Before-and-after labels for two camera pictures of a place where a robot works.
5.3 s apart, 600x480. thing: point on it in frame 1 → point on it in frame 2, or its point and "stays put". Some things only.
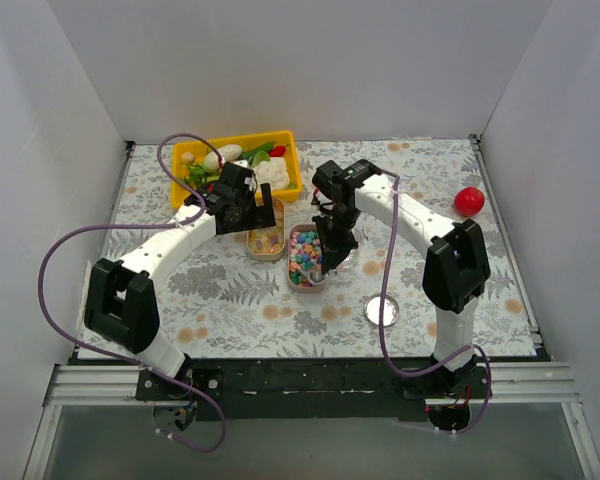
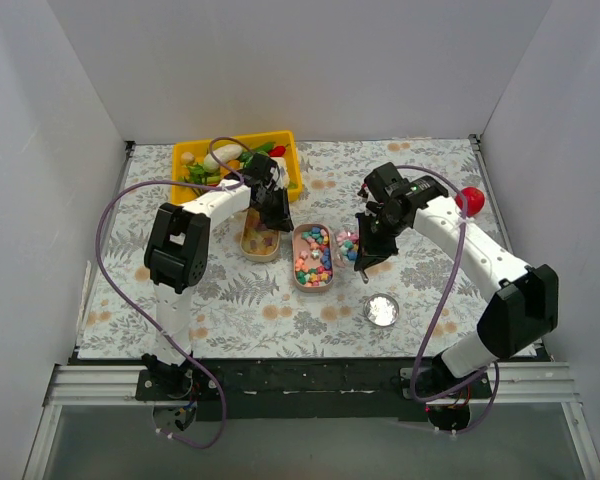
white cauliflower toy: x=273 y=171 stays put
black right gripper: x=331 y=238 → x=373 y=238
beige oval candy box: x=269 y=244 stays put
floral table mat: x=222 y=305 stays put
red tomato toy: x=469 y=201 stays put
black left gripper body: x=259 y=219 → x=274 y=201
